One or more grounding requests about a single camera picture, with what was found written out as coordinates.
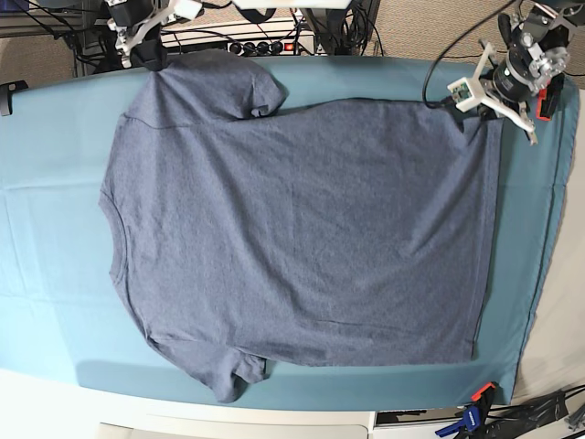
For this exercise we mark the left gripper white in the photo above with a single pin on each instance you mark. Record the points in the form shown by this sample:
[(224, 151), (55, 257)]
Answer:
[(508, 96)]

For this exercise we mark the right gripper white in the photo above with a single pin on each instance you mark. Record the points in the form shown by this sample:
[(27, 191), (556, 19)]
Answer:
[(138, 25)]

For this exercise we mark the blue-grey heathered T-shirt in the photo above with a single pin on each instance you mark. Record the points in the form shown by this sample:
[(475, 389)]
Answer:
[(352, 233)]

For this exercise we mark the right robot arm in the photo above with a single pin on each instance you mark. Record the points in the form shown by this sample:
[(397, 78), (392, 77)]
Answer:
[(138, 26)]

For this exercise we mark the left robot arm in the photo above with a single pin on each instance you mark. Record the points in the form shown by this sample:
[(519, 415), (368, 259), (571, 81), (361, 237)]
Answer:
[(538, 41)]

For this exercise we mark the orange black clamp top right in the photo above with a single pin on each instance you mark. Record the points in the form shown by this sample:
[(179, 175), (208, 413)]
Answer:
[(548, 98)]

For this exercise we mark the black clamp left edge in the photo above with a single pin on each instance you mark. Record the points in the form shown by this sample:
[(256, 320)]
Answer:
[(7, 90)]

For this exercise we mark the teal table cloth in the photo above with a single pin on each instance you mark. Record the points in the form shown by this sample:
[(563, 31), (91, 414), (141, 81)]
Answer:
[(62, 320)]

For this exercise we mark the orange blue clamp bottom right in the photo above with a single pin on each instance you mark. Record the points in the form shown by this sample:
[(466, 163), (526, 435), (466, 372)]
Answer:
[(473, 415)]

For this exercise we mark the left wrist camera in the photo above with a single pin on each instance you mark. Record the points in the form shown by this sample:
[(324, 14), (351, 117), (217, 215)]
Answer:
[(462, 95)]

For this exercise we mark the black power strip red switch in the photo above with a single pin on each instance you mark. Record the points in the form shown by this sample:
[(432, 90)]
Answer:
[(261, 48)]

